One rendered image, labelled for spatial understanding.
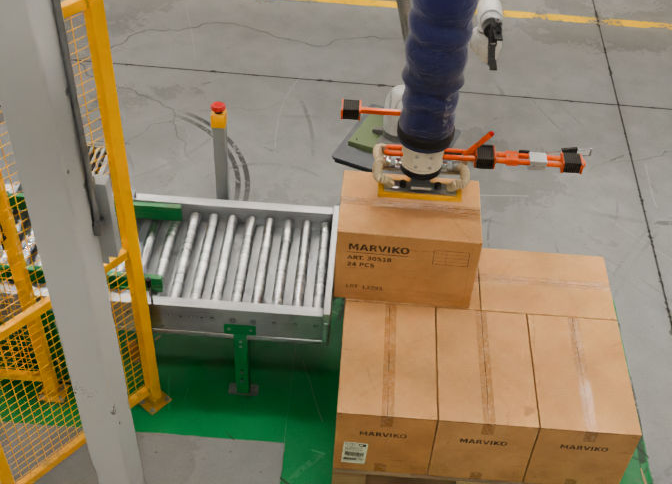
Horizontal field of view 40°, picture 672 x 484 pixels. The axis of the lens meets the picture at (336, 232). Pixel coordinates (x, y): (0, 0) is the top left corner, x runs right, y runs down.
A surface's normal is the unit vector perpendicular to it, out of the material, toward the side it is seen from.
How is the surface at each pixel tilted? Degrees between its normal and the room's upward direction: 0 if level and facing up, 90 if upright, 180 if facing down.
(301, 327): 90
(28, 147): 90
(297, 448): 0
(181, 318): 90
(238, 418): 0
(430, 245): 90
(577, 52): 0
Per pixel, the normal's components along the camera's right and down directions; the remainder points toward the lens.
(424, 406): 0.04, -0.73
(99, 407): -0.04, 0.69
